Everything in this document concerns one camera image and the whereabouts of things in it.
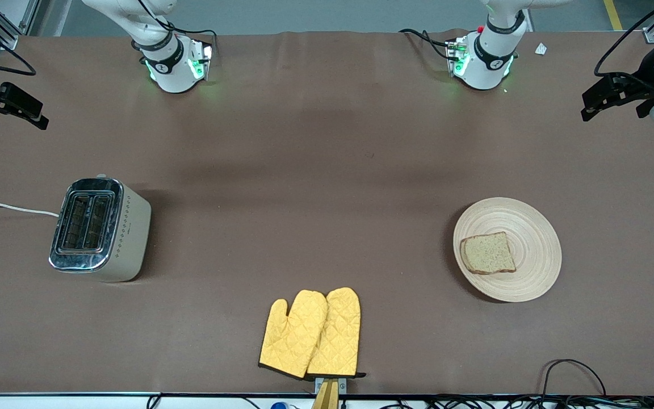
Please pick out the white paper scrap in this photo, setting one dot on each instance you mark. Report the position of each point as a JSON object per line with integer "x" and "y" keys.
{"x": 541, "y": 49}

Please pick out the round wooden plate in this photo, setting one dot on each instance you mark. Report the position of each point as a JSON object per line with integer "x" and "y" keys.
{"x": 531, "y": 261}

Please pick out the small blue object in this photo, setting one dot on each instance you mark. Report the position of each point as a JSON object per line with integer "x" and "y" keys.
{"x": 279, "y": 405}

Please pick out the wooden stick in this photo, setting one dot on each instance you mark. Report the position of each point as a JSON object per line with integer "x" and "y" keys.
{"x": 327, "y": 397}

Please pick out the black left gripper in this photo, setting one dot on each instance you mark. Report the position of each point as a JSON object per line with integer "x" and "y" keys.
{"x": 644, "y": 79}

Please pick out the small metal bracket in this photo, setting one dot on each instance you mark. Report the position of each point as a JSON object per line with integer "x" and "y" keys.
{"x": 343, "y": 385}

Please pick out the yellow quilted oven mitt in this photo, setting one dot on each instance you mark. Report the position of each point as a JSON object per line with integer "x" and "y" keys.
{"x": 293, "y": 341}
{"x": 338, "y": 335}

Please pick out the brown bread slice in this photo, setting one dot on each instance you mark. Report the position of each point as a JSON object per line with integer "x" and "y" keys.
{"x": 489, "y": 254}

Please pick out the cream and chrome toaster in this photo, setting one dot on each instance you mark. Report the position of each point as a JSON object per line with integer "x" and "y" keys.
{"x": 128, "y": 238}

